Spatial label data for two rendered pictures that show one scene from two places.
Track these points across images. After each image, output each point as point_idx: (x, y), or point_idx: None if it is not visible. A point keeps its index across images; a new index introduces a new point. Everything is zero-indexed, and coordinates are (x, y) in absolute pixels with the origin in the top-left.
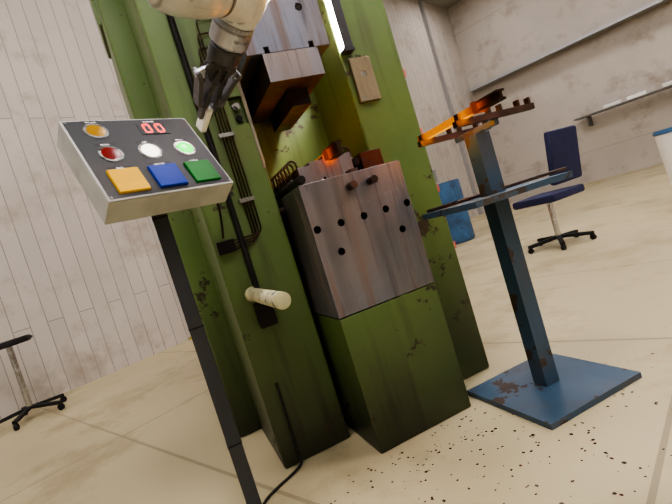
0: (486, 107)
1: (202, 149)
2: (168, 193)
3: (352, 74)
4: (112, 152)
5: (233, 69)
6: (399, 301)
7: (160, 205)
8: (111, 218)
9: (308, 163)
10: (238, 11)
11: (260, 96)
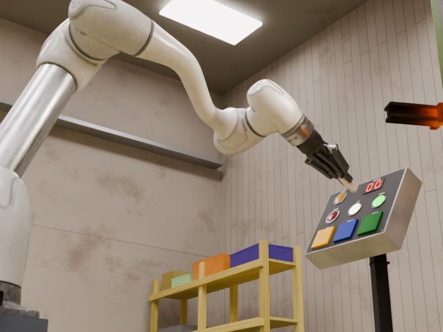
0: (415, 124)
1: (390, 199)
2: (335, 247)
3: None
4: (332, 215)
5: (322, 148)
6: None
7: (341, 255)
8: (318, 265)
9: None
10: (262, 131)
11: None
